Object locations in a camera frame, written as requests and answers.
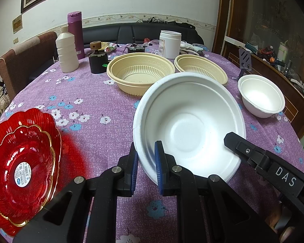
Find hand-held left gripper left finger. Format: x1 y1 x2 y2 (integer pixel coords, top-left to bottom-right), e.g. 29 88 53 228
13 142 140 243

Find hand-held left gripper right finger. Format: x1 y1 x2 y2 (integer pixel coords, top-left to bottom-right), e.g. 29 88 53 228
154 140 279 243

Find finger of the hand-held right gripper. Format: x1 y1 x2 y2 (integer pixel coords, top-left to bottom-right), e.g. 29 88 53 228
223 132 271 173

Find white foam bowl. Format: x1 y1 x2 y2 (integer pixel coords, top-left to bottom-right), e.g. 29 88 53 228
132 72 247 185
238 75 286 118

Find beige ribbed plastic bowl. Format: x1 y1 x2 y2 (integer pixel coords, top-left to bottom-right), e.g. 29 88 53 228
174 54 229 86
106 53 176 97

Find plain red scalloped plate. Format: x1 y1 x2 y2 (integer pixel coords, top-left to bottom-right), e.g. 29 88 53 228
0 108 62 236

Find red gold-rimmed labelled plate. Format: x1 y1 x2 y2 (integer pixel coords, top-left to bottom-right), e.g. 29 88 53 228
0 125 56 227

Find person's right hand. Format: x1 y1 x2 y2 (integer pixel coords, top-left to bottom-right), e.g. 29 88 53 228
267 205 304 243

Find wooden brick-pattern partition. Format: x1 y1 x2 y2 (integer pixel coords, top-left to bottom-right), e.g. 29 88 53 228
213 0 304 142

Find purple floral tablecloth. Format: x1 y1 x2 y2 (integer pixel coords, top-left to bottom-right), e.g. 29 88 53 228
0 43 304 243

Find grey phone stand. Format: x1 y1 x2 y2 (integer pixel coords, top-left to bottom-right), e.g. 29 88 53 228
236 49 252 80

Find clutter of small tools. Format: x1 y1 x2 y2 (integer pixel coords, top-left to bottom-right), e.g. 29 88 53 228
244 42 304 102

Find white work gloves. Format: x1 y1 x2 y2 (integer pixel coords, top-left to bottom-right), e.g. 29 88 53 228
180 41 207 56

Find black jar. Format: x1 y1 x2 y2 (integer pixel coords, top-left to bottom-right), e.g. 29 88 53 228
89 52 109 74

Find white plastic jar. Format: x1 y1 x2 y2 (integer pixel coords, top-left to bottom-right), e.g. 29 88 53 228
159 30 181 59

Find snack packet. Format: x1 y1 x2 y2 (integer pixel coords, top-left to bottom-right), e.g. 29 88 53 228
100 42 120 53

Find white plastic bottle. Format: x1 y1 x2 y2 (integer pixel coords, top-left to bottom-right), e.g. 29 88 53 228
56 26 80 73

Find black leather sofa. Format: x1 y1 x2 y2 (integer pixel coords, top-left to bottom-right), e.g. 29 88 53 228
82 23 204 50

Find grey clothes heap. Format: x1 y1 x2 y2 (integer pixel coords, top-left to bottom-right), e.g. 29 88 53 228
137 16 178 24

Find purple thermos flask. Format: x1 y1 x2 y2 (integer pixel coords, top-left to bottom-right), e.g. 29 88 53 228
67 11 86 60

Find brown upholstered chair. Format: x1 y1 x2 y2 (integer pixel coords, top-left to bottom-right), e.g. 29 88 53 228
0 32 58 99

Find small black motor with wires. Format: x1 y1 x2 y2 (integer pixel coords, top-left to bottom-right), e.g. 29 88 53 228
124 43 152 54

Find small wall plaque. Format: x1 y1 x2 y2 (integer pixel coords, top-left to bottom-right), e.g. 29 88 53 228
12 15 23 34

